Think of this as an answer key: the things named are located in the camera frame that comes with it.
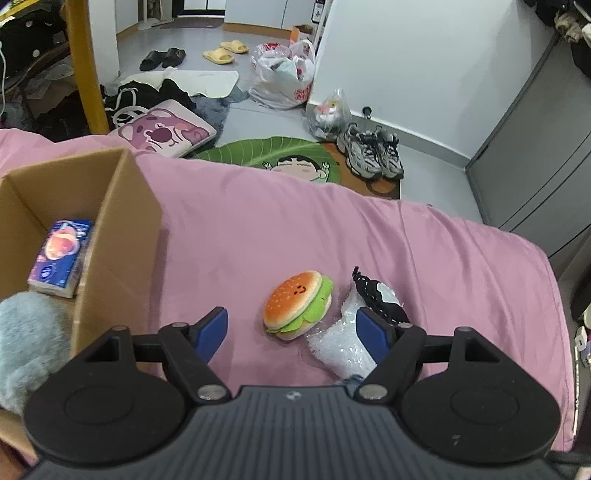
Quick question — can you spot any black polka dot bag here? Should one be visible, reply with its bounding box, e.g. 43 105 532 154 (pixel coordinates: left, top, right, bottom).
0 8 71 75

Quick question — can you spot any white cable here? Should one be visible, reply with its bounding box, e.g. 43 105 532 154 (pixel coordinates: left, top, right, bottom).
0 39 8 117

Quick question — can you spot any burger plush toy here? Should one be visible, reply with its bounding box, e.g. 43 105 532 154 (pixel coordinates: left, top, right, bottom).
263 270 334 341

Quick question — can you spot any round table with yellow leg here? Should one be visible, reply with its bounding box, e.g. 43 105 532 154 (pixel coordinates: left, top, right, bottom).
64 0 112 136

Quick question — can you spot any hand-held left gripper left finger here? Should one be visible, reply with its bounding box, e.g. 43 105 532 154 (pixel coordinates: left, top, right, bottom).
81 306 232 403

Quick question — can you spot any black dotted cloth item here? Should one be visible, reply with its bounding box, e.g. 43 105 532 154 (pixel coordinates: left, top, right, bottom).
351 266 411 326

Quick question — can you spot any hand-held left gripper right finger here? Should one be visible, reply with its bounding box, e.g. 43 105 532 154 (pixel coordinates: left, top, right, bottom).
355 307 511 403

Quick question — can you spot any white kitchen cabinet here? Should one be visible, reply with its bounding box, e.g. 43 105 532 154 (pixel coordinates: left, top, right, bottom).
223 0 297 36

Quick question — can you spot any brown cardboard box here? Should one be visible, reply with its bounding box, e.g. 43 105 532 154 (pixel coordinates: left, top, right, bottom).
0 148 164 463

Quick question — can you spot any white bubble wrap bag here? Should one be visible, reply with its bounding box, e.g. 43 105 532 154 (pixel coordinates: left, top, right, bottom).
305 281 408 382

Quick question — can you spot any grey door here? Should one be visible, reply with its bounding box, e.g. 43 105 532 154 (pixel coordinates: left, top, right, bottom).
465 31 591 278

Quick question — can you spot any clear plastic bag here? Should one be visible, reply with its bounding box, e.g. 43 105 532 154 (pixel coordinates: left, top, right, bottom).
302 87 352 142

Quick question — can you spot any black clothes pile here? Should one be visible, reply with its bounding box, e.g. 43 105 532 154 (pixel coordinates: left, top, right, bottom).
101 78 200 126

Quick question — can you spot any pink blanket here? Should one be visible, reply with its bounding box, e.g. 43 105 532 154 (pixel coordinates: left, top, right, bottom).
0 128 579 456

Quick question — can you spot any black slipper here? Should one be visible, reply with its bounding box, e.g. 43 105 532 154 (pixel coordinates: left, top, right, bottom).
139 50 167 72
161 47 187 69

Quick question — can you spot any grey fluffy plush toy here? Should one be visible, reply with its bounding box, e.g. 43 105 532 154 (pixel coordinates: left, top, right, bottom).
0 291 75 415

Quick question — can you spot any white floor mat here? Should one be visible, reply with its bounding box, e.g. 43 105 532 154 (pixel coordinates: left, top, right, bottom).
119 67 240 99

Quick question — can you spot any orange cardboard box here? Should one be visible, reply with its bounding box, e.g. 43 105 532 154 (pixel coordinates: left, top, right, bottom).
289 23 315 45

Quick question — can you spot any dark brown chair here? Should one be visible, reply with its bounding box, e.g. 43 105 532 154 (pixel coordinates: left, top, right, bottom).
0 41 78 95

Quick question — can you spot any grey cloth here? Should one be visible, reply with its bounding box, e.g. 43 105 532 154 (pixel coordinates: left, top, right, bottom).
191 87 250 140

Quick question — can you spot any blue pink tissue pack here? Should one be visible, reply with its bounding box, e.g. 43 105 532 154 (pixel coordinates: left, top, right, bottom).
27 219 96 300

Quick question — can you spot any green leaf floor mat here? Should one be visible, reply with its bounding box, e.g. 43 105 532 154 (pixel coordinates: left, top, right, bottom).
191 136 402 200

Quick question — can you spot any grey sneaker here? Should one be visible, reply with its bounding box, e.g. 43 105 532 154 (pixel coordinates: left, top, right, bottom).
335 122 384 180
365 125 405 180

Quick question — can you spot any dark doormat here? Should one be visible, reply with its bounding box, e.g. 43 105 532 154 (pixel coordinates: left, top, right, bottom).
159 18 225 30

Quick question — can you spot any white narrow rack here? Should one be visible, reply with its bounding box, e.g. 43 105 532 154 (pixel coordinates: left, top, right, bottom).
311 0 334 38

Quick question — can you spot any white plastic bag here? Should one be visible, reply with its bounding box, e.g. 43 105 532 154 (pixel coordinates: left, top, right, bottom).
249 39 317 111

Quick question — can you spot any pink cartoon cushion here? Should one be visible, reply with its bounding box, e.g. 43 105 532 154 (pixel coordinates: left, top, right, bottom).
108 98 218 158

